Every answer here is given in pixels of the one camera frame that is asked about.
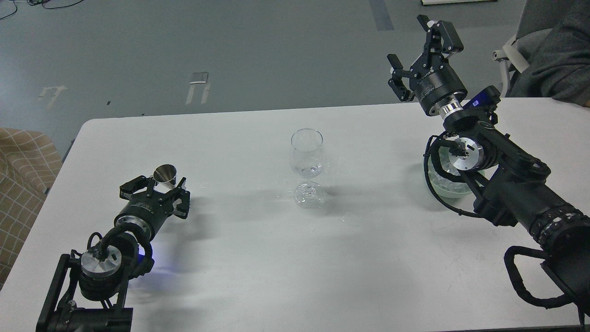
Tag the green bowl of ice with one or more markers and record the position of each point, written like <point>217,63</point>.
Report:
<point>442,186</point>

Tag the steel double jigger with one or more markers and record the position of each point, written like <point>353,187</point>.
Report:
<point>166,175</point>

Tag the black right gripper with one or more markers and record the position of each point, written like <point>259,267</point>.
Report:
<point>438,79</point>

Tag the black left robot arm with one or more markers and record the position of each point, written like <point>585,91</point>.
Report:
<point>88,290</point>

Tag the beige checked chair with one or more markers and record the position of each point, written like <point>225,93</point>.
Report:
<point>29,165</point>

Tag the silver floor plate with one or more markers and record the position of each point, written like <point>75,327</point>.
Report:
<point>199,78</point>

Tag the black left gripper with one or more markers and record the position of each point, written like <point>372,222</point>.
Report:
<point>148,209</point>

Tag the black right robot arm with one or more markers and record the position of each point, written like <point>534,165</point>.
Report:
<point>509,184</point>

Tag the clear wine glass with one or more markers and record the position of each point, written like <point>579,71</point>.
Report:
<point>307,160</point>

